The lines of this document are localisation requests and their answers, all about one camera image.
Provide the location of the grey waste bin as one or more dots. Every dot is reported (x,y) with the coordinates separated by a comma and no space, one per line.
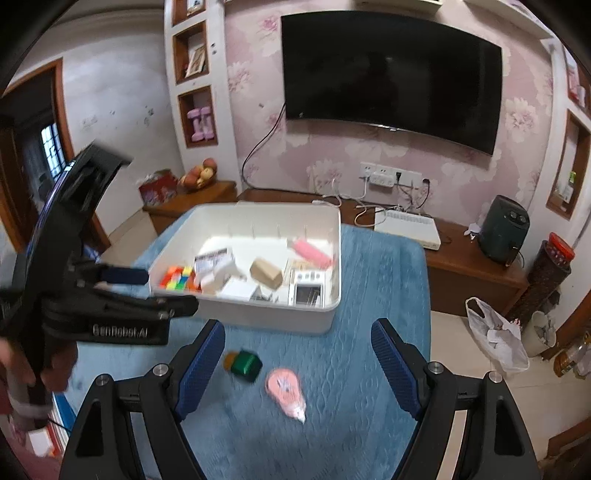
(542,332)

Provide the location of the wooden door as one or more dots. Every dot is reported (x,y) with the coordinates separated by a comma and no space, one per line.
(32,161)

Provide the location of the pink correction tape dispenser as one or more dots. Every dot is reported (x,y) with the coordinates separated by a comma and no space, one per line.
(285,385)

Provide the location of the white carton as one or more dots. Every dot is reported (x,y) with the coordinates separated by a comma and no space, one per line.
(39,441)

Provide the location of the carved brown stand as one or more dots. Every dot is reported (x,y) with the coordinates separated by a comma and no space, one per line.
(535,286)

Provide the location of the yellow liquid bottle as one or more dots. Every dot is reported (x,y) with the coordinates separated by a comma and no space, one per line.
(575,355)

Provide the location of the white wall socket strip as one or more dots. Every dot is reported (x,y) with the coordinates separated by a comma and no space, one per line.
(390,175)

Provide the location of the low wooden television stand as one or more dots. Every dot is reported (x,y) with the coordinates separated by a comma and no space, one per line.
(471,277)

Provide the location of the black flat television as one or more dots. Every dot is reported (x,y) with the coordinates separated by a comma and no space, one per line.
(392,83)

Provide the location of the picture frame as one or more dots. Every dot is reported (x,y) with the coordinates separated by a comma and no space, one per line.
(196,60)

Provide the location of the small shelf items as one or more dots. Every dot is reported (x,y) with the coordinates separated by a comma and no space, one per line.
(568,187)

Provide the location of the small white container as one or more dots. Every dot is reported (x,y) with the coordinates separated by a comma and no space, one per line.
(214,280)

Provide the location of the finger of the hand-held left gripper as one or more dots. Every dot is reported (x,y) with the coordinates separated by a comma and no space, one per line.
(124,276)
(152,305)

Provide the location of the colourful puzzle cube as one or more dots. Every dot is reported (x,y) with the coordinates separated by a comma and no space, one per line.
(178,279)

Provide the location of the wooden side cabinet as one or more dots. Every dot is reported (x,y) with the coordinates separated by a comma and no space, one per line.
(207,196)

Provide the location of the red gift box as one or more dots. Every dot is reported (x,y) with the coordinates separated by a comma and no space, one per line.
(158,187)

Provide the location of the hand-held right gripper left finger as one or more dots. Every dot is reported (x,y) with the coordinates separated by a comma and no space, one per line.
(203,364)

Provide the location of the small clear plastic box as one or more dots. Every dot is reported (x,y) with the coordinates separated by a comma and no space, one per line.
(307,288)

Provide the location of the person's left hand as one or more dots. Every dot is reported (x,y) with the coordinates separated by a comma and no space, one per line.
(60,369)

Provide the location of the red lidded jar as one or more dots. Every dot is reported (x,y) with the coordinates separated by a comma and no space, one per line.
(561,249)

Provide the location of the beige wooden block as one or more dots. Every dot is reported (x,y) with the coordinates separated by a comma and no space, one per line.
(266,273)

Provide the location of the white power adapter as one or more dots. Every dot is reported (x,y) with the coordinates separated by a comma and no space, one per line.
(240,290)

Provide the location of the small dark green box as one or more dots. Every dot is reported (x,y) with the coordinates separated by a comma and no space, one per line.
(244,363)

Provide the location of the small brown round object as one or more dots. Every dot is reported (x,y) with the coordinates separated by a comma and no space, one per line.
(228,360)

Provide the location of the pink dumbbells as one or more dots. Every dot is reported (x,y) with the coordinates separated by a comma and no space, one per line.
(202,122)

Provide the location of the bowl of fruit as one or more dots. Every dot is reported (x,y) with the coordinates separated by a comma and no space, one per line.
(199,177)

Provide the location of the white plastic bag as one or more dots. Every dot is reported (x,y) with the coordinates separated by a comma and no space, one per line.
(496,339)

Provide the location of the blue blanket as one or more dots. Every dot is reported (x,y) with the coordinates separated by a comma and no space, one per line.
(360,300)

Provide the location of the white router box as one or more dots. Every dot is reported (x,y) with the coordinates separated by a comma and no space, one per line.
(408,228)

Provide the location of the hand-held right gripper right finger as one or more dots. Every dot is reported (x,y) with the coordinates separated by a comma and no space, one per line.
(397,369)

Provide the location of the pink box on shelf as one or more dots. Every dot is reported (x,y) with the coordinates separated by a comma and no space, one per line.
(572,81)

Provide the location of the white plastic bin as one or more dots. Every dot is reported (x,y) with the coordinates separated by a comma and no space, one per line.
(258,230)

